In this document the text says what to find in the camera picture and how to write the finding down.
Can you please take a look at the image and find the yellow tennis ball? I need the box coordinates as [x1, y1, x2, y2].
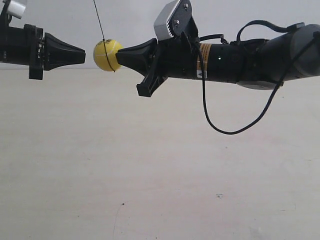
[93, 39, 123, 72]

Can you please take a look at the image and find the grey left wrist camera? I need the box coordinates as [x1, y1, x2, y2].
[6, 0, 28, 19]

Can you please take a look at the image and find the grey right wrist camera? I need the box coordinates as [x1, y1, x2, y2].
[153, 0, 181, 41]

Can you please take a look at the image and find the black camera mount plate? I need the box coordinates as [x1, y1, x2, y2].
[170, 0, 198, 38]

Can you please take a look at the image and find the black hanging string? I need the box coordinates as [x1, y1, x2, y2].
[92, 0, 116, 73]

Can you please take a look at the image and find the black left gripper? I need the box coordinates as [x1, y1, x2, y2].
[0, 24, 86, 80]

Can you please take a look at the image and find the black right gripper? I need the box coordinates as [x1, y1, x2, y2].
[116, 38, 212, 98]

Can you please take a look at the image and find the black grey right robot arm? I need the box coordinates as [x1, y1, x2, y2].
[116, 24, 320, 97]

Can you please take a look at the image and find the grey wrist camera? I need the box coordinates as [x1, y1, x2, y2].
[153, 0, 181, 41]
[6, 0, 28, 19]

